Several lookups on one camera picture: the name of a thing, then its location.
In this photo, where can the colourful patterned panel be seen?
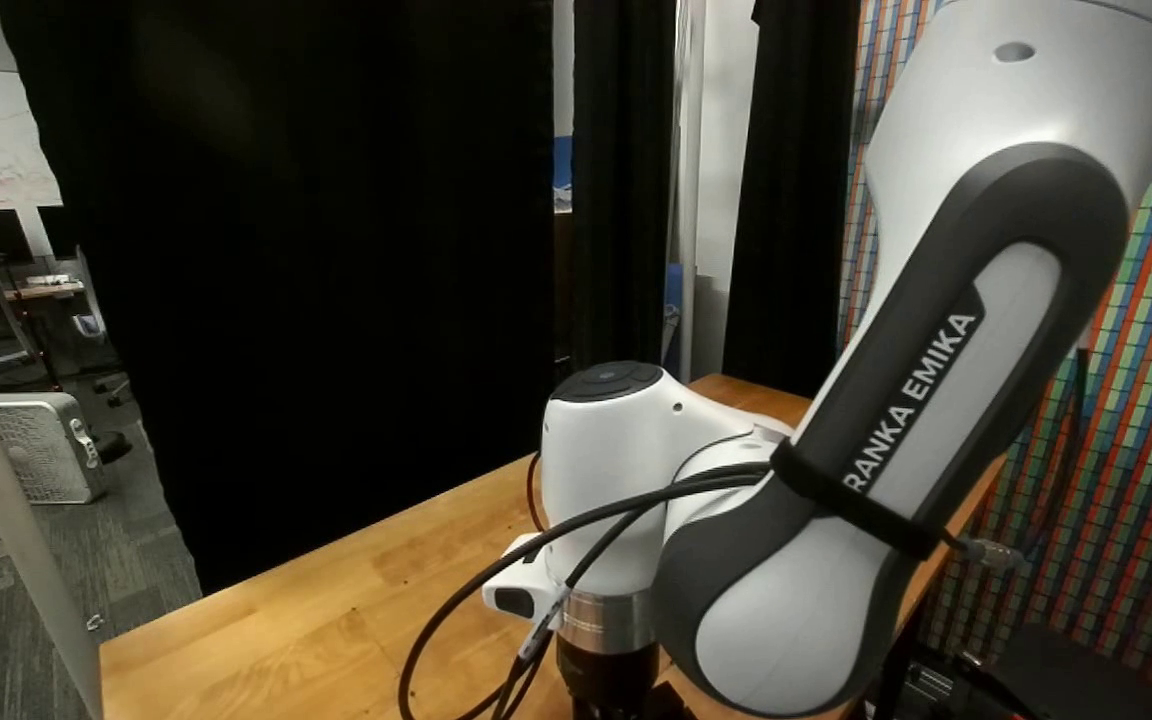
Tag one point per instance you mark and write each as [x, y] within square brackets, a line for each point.
[1076, 481]

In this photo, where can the white box appliance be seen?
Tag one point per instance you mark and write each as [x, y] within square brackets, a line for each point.
[51, 446]

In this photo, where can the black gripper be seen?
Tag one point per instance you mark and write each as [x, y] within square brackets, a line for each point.
[611, 685]

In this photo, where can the black curtain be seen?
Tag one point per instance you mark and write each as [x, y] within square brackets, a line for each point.
[316, 236]

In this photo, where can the white metal frame post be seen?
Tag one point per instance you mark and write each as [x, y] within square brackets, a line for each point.
[51, 593]

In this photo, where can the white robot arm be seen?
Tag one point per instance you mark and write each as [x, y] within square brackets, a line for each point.
[762, 559]

